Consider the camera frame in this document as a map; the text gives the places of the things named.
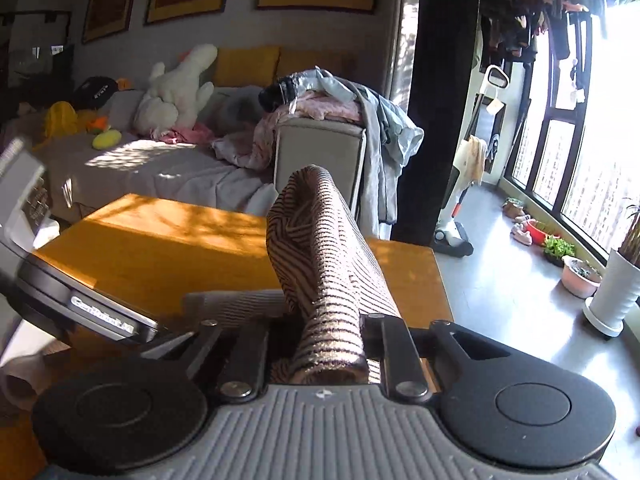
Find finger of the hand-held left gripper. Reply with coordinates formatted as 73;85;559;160
134;327;222;362

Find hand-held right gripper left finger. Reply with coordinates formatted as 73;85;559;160
186;322;272;405

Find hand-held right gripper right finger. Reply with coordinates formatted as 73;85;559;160
362;314;508;405

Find striped knit sweater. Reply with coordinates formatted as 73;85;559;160
182;164;404;386

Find hanging dark clothes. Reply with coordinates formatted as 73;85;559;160
480;0;609;62

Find white upright vacuum cleaner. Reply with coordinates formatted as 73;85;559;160
432;65;512;259

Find yellow green toy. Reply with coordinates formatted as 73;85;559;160
92;129;124;151

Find grey sofa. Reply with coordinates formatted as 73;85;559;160
35;85;368;227

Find pink slippers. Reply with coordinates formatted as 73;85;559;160
510;215;534;247

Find yellow plush toy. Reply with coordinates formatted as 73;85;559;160
44;101;82;139

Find red basin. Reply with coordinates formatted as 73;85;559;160
525;220;562;247

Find green plant tray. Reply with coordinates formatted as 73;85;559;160
542;235;577;268

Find pink flower pot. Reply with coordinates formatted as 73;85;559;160
561;256;603;299

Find pink cloth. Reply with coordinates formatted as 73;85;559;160
149;122;214;146

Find light blue grey garment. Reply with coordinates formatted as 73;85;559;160
300;67;426;224

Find black round bag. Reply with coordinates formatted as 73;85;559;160
74;76;122;111

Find beige hanging cloth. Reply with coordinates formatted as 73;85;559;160
462;136;489;187

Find pale pink garment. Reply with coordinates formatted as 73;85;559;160
212;90;366;169

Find potted palm plant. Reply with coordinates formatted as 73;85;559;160
582;199;640;339

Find white plush rabbit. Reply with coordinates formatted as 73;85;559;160
132;44;220;139

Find grey pillow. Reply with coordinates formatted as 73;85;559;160
210;87;266;134

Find dark shelf rack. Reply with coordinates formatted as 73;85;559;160
0;10;74;112

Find black pillar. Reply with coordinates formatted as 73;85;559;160
392;0;482;244

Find black framed window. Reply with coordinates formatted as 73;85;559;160
502;0;640;267

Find black garment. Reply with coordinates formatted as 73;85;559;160
258;75;302;112

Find yellow cushion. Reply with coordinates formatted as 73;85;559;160
277;50;352;82
215;46;281;89

